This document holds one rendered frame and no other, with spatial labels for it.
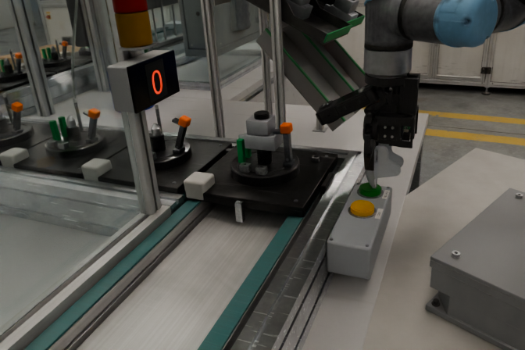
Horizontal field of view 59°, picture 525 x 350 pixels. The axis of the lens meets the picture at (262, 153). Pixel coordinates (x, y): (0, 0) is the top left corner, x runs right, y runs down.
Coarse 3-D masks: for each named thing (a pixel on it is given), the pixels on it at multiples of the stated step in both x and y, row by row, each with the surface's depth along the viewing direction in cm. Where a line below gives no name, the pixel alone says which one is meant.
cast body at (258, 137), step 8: (256, 112) 90; (264, 112) 90; (248, 120) 90; (256, 120) 89; (264, 120) 89; (272, 120) 91; (248, 128) 90; (256, 128) 90; (264, 128) 89; (272, 128) 91; (240, 136) 94; (248, 136) 91; (256, 136) 90; (264, 136) 90; (272, 136) 90; (280, 136) 93; (248, 144) 92; (256, 144) 91; (264, 144) 90; (272, 144) 90; (280, 144) 93
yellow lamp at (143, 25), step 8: (120, 16) 69; (128, 16) 68; (136, 16) 69; (144, 16) 70; (120, 24) 69; (128, 24) 69; (136, 24) 69; (144, 24) 70; (120, 32) 70; (128, 32) 69; (136, 32) 69; (144, 32) 70; (120, 40) 71; (128, 40) 70; (136, 40) 70; (144, 40) 70; (152, 40) 73
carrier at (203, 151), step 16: (160, 128) 109; (160, 144) 103; (192, 144) 111; (208, 144) 111; (224, 144) 110; (160, 160) 99; (176, 160) 100; (192, 160) 102; (208, 160) 102; (160, 176) 96; (176, 176) 96; (176, 192) 91
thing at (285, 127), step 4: (280, 124) 89; (284, 124) 89; (288, 124) 89; (280, 128) 89; (284, 128) 89; (288, 128) 88; (292, 128) 90; (276, 132) 90; (280, 132) 89; (284, 132) 89; (288, 132) 89; (284, 136) 90; (288, 136) 90; (284, 140) 90; (288, 140) 90; (284, 144) 90; (288, 144) 90; (284, 148) 91; (288, 148) 90; (284, 152) 91; (288, 152) 91; (284, 156) 92; (288, 156) 91; (288, 160) 91
